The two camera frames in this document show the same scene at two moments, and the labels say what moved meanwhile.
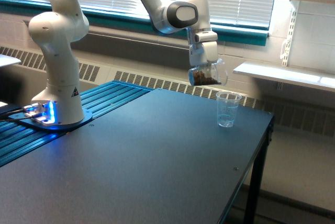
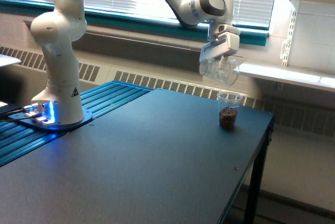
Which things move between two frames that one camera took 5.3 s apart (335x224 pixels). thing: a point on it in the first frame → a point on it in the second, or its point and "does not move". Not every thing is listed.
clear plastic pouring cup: [214, 73] → [209, 67]
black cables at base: [10, 111] does not move
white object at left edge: [6, 60] does not move
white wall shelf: [287, 74] does not move
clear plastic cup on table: [227, 104] does not move
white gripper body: [205, 48] → [227, 43]
